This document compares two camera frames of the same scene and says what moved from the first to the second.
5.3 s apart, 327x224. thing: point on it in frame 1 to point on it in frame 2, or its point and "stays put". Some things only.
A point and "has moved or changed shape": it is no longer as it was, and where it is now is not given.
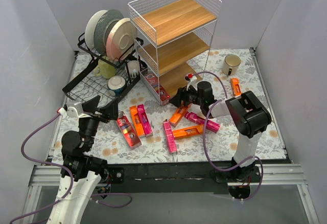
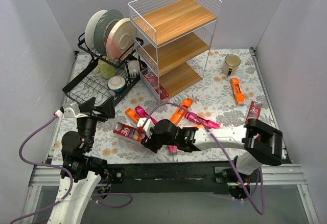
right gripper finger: [187, 102] to [150, 143]
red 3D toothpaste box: [127, 131] has moved or changed shape
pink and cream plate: [121, 38] stays put
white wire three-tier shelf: [174, 28] stays put
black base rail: [204, 177] stays put
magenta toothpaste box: [145, 120] has moved or changed shape
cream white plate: [90, 26] stays put
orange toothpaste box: [179, 113] stays put
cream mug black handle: [231, 64] stays put
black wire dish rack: [108, 79] stays put
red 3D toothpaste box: [153, 80] stays put
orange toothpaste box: [135, 113] has moved or changed shape
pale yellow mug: [106, 70] stays put
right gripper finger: [181, 95] to [147, 137]
